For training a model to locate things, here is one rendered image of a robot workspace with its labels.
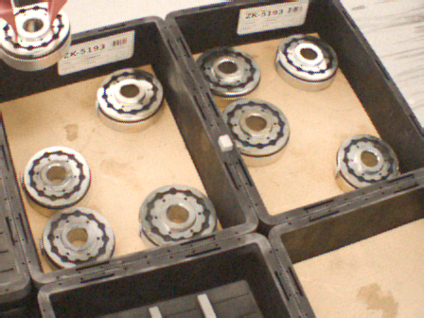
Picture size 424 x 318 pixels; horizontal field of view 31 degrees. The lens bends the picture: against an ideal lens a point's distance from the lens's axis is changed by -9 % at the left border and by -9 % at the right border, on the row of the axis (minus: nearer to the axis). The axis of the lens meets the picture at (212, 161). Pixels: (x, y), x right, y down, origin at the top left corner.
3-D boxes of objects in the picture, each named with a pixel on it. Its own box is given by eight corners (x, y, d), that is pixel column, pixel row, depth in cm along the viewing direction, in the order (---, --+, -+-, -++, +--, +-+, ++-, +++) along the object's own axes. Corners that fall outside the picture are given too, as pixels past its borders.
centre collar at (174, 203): (152, 206, 108) (153, 204, 108) (186, 195, 110) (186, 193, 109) (167, 236, 106) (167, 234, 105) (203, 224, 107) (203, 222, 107)
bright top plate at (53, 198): (21, 153, 111) (20, 151, 111) (84, 144, 114) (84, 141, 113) (27, 211, 106) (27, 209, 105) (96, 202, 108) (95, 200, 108)
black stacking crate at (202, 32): (158, 63, 130) (162, 15, 121) (318, 33, 138) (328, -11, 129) (250, 271, 109) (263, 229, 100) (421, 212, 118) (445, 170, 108)
